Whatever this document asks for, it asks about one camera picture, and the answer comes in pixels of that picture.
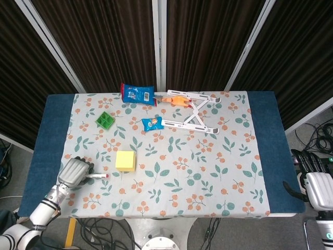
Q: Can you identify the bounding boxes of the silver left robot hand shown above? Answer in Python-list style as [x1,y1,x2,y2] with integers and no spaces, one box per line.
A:
[57,156,95,188]

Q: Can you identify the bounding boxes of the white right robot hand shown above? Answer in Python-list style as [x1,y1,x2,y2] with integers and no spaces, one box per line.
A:
[283,148,333,211]

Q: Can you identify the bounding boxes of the yellow foam cube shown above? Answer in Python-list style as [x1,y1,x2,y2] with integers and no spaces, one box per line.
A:
[115,150,137,172]

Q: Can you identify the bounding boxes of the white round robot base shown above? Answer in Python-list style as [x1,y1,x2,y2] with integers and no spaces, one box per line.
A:
[124,217,196,250]

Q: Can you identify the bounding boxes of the floral fruit print tablecloth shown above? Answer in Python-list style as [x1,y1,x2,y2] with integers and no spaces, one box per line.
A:
[57,91,271,218]

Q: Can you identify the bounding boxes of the blue table mat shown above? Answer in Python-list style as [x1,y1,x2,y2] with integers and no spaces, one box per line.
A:
[19,91,306,218]

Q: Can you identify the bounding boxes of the green compartment tray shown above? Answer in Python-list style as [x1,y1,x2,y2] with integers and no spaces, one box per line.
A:
[95,111,116,130]

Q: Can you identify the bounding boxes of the yellow bar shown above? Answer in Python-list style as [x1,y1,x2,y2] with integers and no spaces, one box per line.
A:
[65,218,78,247]

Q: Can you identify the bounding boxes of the small blue snack bag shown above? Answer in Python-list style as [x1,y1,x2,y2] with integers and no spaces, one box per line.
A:
[141,117,164,132]

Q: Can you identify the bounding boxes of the dark room divider panel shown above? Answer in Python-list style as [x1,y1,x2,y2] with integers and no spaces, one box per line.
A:
[0,0,86,151]
[225,0,333,133]
[153,0,273,92]
[15,0,167,93]

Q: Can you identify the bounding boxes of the large blue snack bag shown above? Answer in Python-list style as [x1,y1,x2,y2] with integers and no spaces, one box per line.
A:
[120,83,158,107]

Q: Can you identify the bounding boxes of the white folding laptop stand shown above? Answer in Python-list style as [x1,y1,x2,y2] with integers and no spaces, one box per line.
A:
[161,90,222,135]

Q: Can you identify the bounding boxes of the orange rubber chicken toy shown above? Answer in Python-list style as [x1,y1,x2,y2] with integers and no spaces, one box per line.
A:
[155,95,193,107]

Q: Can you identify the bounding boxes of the black cable bundle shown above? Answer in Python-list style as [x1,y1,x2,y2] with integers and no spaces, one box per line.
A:
[75,217,141,250]
[295,122,333,157]
[0,140,12,188]

